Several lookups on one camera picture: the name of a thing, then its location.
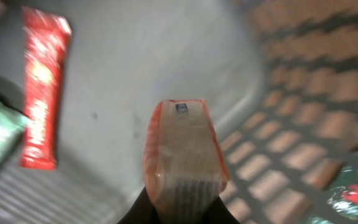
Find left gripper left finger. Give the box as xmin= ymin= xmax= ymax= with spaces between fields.
xmin=117 ymin=188 xmax=160 ymax=224

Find green 3M gloves packet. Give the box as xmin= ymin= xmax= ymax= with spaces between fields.
xmin=302 ymin=159 xmax=358 ymax=223

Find grey plastic shopping basket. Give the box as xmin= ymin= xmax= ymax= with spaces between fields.
xmin=0 ymin=1 xmax=358 ymax=223

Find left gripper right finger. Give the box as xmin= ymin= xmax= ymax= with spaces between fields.
xmin=202 ymin=197 xmax=239 ymax=224

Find small red white box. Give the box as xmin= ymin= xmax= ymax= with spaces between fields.
xmin=142 ymin=100 xmax=229 ymax=223

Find red coffee stick sachet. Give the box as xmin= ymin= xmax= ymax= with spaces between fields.
xmin=20 ymin=7 xmax=72 ymax=170

